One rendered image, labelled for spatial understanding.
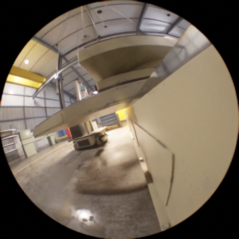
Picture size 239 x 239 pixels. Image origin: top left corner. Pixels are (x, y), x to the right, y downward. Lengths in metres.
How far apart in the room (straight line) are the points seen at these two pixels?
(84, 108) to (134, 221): 0.75
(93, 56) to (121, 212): 0.87
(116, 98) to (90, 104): 0.17
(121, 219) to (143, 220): 0.13
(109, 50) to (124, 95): 0.27
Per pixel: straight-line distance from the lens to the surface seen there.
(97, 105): 0.49
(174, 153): 0.16
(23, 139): 5.43
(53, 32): 8.64
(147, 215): 0.56
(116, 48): 0.43
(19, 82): 9.01
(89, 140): 1.74
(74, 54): 10.62
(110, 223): 0.59
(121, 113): 4.54
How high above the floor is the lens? 0.54
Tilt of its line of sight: 4 degrees down
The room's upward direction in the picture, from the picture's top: 18 degrees counter-clockwise
